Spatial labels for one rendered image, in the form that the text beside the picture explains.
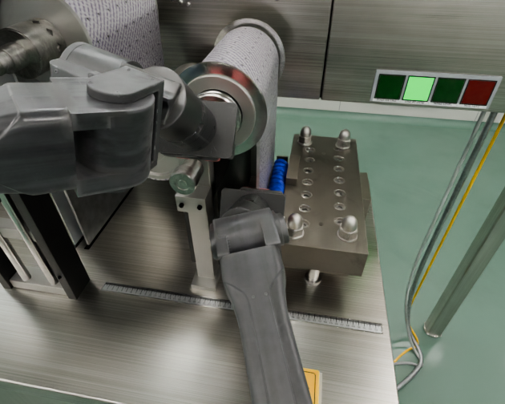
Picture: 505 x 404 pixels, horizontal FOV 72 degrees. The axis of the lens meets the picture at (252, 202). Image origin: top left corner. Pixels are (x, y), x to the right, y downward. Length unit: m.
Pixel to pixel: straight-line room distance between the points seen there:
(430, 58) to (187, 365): 0.75
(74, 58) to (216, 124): 0.15
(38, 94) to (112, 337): 0.51
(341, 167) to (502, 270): 1.63
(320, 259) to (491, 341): 1.43
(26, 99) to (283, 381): 0.27
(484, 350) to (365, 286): 1.24
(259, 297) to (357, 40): 0.62
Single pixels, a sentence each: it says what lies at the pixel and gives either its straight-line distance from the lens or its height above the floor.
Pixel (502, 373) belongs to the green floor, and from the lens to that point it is 1.93.
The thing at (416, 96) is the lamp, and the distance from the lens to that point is 0.87.
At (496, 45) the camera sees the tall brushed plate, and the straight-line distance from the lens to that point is 0.89.
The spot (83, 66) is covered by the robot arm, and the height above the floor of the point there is 1.37.
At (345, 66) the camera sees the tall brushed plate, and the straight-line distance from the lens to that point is 0.83.
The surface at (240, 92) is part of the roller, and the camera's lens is 0.50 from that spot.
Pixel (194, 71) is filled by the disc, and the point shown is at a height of 1.31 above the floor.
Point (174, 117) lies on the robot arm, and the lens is 0.32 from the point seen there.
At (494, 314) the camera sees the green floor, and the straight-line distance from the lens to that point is 2.10.
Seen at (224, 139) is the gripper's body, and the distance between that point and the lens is 0.41.
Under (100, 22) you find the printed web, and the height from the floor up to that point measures 1.36.
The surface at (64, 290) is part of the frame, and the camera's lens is 0.77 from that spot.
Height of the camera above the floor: 1.48
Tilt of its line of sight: 40 degrees down
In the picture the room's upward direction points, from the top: straight up
